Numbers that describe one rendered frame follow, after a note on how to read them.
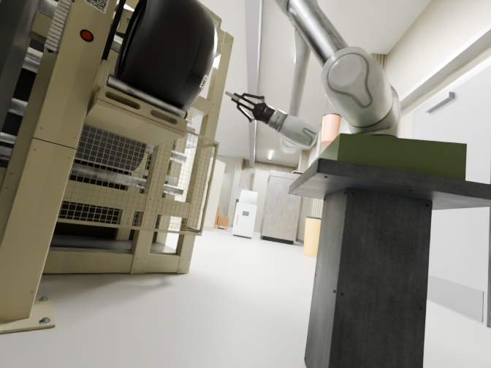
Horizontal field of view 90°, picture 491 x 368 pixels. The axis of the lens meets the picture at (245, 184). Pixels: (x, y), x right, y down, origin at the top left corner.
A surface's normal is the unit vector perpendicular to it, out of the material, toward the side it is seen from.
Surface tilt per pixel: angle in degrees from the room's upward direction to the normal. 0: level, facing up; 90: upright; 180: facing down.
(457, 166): 90
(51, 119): 90
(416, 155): 90
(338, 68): 97
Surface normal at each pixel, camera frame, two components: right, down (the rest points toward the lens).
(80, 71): 0.65, 0.00
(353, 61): -0.65, -0.05
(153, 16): -0.04, -0.07
